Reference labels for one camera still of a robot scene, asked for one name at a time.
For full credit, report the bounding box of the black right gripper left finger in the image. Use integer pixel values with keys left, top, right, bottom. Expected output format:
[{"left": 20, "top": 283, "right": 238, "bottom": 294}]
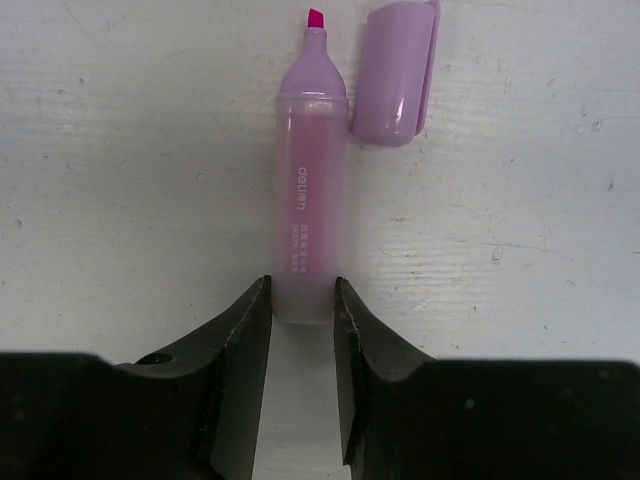
[{"left": 1, "top": 277, "right": 272, "bottom": 479}]

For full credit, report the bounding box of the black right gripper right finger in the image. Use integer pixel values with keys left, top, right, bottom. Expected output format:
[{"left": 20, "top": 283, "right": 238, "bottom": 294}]
[{"left": 334, "top": 278, "right": 639, "bottom": 479}]

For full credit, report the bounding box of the pink purple highlighter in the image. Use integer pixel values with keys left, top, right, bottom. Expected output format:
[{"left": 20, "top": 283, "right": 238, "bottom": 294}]
[{"left": 272, "top": 9, "right": 349, "bottom": 324}]

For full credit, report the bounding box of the purple highlighter cap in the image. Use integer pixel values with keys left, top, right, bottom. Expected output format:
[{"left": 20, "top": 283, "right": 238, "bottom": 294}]
[{"left": 352, "top": 1, "right": 441, "bottom": 147}]

